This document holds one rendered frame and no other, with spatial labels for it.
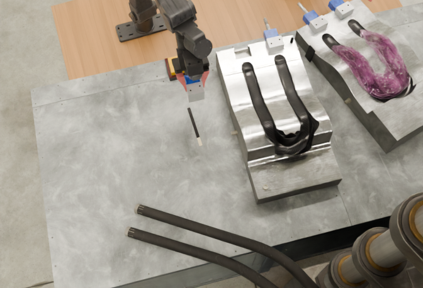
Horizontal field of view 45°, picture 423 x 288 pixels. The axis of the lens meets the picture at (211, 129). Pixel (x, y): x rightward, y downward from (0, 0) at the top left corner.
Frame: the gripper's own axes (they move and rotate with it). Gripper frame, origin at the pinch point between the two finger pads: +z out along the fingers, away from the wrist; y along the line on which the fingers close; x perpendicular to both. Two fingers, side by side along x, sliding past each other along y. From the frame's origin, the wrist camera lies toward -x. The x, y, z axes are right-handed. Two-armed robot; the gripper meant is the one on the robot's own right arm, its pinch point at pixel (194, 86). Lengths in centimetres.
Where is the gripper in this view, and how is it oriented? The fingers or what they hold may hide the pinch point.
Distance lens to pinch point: 153.9
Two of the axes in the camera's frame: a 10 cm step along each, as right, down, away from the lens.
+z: 1.2, 7.6, 6.3
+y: 9.7, -2.3, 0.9
